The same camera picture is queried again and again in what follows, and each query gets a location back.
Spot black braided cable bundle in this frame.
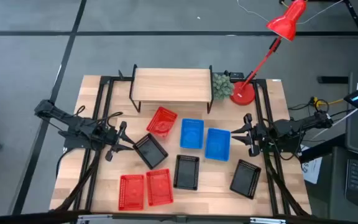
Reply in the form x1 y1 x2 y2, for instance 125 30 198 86
264 152 309 217
54 149 103 213

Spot blue plastic basket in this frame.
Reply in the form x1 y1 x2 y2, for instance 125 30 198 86
179 118 205 150
204 127 232 162

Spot red desk lamp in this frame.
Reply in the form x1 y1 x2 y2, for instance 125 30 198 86
229 0 308 106

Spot small green potted plant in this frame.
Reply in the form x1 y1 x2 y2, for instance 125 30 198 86
212 72 235 101

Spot black metal table frame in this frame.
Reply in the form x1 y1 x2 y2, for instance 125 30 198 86
50 73 312 224

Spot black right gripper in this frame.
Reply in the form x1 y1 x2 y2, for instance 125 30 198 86
231 113 275 157

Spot yellow cable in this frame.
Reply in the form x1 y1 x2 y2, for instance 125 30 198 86
310 96 345 108

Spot white paper sheet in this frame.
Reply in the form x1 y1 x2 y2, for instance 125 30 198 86
300 145 323 185

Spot silver metal bracket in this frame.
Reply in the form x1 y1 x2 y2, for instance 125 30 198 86
76 213 113 224
249 217 287 224

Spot red plastic basket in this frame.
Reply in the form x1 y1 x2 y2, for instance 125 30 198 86
118 174 145 212
145 106 179 139
145 168 175 207

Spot black plastic basket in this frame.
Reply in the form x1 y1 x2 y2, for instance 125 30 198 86
132 133 169 170
173 154 201 191
229 159 262 200

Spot thin white cable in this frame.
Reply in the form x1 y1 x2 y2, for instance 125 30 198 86
236 0 345 26

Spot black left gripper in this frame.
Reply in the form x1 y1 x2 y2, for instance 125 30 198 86
96 121 136 162

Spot wooden shelf with black legs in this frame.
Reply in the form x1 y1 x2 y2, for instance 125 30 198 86
129 63 214 114

